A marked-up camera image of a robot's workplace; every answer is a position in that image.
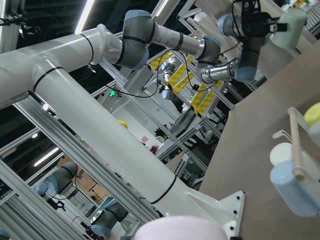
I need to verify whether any light blue plastic cup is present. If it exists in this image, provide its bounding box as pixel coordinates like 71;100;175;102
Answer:
270;161;320;218

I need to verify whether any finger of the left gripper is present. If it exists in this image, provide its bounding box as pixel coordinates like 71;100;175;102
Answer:
271;22;288;32

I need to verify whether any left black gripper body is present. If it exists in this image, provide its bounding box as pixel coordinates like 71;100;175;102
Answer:
241;11;272;37

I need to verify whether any yellow plastic cup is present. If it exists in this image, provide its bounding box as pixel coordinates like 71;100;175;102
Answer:
304;102;320;127

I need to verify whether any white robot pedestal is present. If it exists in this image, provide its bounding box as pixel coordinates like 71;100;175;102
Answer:
0;24;245;240

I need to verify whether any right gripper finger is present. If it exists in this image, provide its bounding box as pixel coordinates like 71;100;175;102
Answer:
230;236;243;240

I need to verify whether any white wire cup rack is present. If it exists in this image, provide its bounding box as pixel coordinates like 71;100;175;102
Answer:
272;107;312;181

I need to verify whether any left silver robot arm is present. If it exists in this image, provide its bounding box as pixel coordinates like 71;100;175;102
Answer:
114;8;289;84

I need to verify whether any yellow hard hat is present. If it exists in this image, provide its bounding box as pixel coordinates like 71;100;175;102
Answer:
118;120;128;129

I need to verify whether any white plastic cup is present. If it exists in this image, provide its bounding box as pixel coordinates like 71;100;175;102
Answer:
269;142;320;181

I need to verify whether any pink plastic cup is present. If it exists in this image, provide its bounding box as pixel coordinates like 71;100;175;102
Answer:
134;215;228;240

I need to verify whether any green plastic cup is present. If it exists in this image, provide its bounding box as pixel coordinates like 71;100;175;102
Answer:
270;7;307;49

